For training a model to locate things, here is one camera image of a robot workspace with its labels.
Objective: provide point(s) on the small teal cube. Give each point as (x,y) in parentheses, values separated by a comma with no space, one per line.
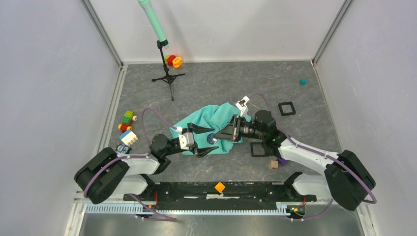
(302,81)

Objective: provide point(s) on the orange diamond marker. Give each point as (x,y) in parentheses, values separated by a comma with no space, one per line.
(220,187)

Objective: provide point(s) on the black tripod stand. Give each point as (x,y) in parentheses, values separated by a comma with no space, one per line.
(167,78)

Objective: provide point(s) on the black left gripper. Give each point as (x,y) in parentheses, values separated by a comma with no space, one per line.
(201,152)

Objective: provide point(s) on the colourful toy brick train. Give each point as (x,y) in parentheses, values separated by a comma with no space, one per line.
(127,120)

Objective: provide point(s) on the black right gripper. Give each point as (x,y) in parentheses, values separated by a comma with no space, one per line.
(231,131)

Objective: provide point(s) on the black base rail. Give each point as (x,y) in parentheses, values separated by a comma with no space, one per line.
(238,195)

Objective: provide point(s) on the mint green garment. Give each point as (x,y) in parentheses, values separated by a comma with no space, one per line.
(211,116)

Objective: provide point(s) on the blue white toy brick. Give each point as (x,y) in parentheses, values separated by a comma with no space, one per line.
(128,137)

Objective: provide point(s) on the black square frame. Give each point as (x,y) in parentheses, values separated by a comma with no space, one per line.
(287,108)
(257,150)

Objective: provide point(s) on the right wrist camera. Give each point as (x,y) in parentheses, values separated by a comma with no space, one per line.
(242,106)

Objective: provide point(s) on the red orange toy rings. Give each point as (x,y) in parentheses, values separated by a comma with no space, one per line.
(173,61)

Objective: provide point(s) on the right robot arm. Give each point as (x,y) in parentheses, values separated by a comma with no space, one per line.
(340,176)

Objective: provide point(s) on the mint green microphone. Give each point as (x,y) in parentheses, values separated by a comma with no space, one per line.
(146,5)

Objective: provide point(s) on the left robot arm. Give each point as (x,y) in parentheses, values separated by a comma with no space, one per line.
(109,173)

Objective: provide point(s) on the small wooden cube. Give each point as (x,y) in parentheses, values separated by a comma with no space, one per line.
(273,165)

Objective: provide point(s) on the purple toy brick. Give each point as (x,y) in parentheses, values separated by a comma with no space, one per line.
(282,162)

